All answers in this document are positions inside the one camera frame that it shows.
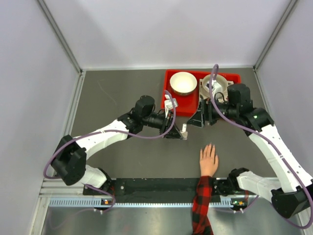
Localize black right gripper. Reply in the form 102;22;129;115
186;95;238;128

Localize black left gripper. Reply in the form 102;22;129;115
142;110;183;140

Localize glitter nail polish bottle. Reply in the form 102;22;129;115
180;123;188;140

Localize red plaid sleeve forearm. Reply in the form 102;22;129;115
192;176;213;235

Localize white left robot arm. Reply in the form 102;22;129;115
48;93;184;194

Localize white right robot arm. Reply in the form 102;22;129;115
187;84;313;218

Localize person's left hand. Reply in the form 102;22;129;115
199;143;219;177

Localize square floral saucer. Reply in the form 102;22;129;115
199;79;234;103

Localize grey ceramic cup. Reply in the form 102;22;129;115
202;74;227;94

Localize red plastic tray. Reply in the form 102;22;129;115
160;69;242;118

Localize floral white bowl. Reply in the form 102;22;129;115
169;71;198;96

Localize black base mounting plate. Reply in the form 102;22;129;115
83;178;247;203

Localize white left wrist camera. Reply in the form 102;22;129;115
164;98;178;111

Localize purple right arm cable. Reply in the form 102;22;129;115
209;64;313;230

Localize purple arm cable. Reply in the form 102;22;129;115
209;64;313;230
43;90;178;178

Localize grey slotted cable duct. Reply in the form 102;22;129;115
49;197;244;208

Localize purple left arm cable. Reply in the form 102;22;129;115
43;90;178;178

